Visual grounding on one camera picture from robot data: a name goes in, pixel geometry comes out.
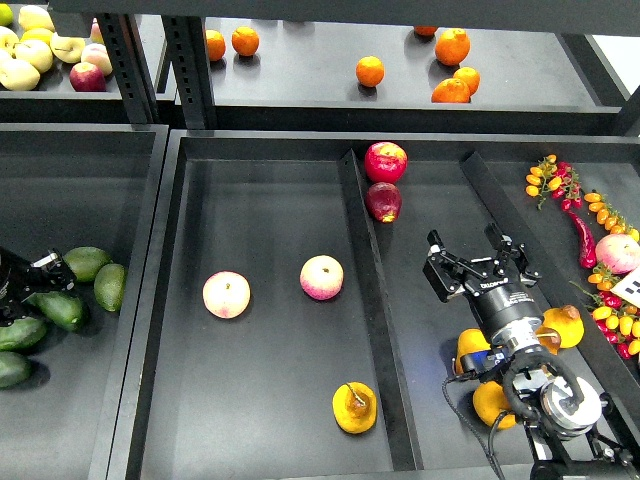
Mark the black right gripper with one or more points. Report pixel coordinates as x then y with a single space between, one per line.
496 288

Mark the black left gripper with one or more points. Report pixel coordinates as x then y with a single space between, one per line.
21 279

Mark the dark green avocado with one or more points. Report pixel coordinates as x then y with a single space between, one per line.
66 311

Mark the yellow pear with brown spot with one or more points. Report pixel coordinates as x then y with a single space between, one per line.
354 407

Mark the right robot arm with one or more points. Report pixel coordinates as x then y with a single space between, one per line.
573 431

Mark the green avocado lower left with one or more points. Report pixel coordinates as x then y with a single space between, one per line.
22 334

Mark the green avocado upper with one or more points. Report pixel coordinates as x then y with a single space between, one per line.
86 261

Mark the green avocado bottom left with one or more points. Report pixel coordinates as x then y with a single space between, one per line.
15 368

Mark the green avocado right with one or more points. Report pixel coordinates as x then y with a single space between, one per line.
109 286

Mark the yellow pear left of gripper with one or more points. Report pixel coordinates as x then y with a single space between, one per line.
469 341

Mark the yellow pear far right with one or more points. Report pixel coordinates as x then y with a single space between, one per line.
567 322

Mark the yellow pear with stem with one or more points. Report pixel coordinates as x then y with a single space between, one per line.
549 338

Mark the yellow pear bottom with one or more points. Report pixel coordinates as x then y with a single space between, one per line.
489 400

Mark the dark red apple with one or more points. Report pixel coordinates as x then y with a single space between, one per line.
383 201

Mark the black left tray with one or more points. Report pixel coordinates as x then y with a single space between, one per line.
63 186

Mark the orange cherry tomato bunch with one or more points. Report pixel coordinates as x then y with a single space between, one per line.
554 179

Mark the bright red apple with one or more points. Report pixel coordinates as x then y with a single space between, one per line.
385 162

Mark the red chili pepper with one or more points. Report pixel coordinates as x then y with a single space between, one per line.
587 245

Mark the orange tomato vine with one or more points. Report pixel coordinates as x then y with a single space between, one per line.
608 216

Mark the pink peach apple right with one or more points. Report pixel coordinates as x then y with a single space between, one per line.
619 253

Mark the pink apple centre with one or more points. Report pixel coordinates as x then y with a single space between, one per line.
321 277

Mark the orange lower right front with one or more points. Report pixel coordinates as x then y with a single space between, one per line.
451 90

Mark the checkered marker tag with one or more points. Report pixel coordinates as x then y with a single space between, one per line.
628 288

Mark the mixed cherry tomato cluster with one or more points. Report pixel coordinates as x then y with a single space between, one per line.
617 319

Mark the orange lower right back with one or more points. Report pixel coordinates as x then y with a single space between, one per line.
470 76

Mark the large orange top right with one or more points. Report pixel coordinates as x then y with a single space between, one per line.
452 47

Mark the black divided tray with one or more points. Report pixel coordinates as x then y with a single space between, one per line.
251 397

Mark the orange centre shelf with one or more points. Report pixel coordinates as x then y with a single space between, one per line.
370 71

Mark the pale yellow apple front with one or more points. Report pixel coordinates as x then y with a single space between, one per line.
19 75

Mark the pale yellow apple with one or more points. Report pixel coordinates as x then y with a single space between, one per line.
36 52
19 75

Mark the pink apple left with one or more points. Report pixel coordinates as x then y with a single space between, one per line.
226 294

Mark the red apple on shelf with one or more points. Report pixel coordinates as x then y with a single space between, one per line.
87 77

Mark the orange under shelf edge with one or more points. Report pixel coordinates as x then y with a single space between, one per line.
425 31

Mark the pale yellow apple middle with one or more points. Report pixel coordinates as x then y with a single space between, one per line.
36 52

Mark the yellow apple with stem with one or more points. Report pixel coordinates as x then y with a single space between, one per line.
67 49

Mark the pink peach on shelf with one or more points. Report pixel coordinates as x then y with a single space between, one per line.
96 54

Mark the orange top left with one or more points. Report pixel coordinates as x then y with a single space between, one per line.
245 41

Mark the black perforated shelf post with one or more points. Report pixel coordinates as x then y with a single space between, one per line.
124 46

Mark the orange behind post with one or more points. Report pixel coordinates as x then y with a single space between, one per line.
216 45

